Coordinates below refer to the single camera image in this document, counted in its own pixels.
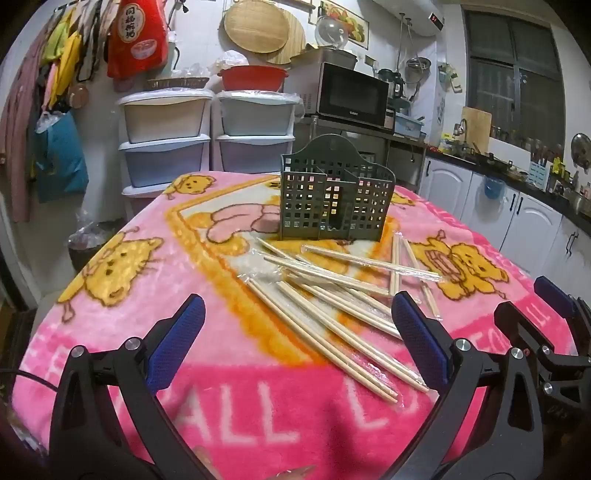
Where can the dark framed window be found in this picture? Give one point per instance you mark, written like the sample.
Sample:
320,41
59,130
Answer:
508,78

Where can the brown round hanging utensil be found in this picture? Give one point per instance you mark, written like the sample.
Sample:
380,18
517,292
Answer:
79,96

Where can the green perforated utensil holder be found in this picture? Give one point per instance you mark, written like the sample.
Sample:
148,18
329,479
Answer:
314,207

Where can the white kitchen cabinets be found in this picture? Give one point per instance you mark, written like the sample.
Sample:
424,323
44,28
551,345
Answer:
531,217

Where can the hanging steel pot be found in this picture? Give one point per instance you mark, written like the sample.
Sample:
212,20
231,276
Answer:
418,69

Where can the cream plastic storage drawer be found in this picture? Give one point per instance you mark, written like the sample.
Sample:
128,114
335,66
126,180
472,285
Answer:
161,117

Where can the dark blender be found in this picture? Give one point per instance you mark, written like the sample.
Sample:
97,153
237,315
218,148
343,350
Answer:
398,87

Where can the wrapped chopsticks right in basket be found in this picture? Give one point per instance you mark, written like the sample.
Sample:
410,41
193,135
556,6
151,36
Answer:
401,152

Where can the row of seasoning jars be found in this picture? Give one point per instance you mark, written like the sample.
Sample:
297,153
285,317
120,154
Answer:
526,145

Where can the metal baking tray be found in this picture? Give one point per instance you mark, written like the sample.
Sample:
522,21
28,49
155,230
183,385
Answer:
323,57

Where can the wooden cutting board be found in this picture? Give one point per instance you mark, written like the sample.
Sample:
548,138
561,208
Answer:
478,131

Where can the person's left hand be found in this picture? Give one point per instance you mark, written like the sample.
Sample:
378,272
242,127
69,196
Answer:
295,473

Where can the flat wicker basket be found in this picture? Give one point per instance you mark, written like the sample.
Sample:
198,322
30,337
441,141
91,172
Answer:
178,84

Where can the pink hanging garment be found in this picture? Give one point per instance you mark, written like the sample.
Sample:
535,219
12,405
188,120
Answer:
23,138

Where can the small blue hanging bag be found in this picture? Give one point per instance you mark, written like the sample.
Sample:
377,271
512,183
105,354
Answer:
494,188

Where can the clear plastic bag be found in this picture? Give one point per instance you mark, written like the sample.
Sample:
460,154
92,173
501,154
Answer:
233,59

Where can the blue plastic basket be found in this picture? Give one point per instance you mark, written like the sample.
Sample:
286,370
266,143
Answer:
408,127

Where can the black wok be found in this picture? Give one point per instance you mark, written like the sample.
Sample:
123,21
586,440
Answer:
485,159

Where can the green white wall holder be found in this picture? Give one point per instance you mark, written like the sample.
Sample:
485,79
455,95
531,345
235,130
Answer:
450,76

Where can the food wall poster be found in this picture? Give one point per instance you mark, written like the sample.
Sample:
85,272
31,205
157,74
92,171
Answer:
358,27

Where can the blue knife block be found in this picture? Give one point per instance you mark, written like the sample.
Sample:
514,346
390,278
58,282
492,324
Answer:
539,171

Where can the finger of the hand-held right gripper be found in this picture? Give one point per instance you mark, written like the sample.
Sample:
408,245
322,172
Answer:
551,291
515,321

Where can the steel pot lid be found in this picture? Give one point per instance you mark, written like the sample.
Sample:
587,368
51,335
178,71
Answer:
581,152

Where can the trash bin with plastic bag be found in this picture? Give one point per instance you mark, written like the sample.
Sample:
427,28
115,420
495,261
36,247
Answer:
90,249

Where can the lavender plastic storage drawer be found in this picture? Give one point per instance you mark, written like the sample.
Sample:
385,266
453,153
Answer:
251,154

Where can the lime green hanging cloth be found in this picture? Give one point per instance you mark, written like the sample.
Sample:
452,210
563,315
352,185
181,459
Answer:
53,41

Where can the red plastic basin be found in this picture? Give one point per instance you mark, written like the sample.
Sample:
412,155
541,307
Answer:
251,77

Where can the pink plastic storage drawer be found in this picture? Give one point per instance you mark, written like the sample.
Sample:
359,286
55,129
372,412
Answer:
143,201

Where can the pink printed cartoon blanket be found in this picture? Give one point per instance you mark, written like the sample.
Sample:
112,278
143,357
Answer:
258,369

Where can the metal kitchen faucet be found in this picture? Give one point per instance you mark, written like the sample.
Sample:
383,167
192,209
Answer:
461,127

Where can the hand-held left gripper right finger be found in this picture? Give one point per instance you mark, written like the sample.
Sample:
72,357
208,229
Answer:
420,341

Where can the yellow hanging cloth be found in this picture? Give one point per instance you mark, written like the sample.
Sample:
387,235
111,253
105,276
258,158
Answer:
69,64

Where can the pale teal plastic storage drawer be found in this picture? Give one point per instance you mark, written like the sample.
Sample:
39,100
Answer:
254,115

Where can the black microwave oven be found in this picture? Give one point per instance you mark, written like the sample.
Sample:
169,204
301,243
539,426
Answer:
351,94

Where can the white water heater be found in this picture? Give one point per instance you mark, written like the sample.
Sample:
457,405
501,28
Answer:
406,14

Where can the round bamboo tray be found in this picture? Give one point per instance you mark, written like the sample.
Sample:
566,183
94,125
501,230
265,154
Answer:
254,27

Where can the black kitchen countertop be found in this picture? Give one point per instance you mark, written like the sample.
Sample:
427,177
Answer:
521,182

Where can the round wooden board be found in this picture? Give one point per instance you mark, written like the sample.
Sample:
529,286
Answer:
295,41

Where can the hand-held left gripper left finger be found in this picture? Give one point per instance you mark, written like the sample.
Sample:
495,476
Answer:
178,341

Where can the glass dome lid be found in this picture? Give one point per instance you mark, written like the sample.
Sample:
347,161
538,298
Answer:
330,31

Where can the bunch of wooden chopsticks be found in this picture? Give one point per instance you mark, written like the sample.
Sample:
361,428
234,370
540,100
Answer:
323,339

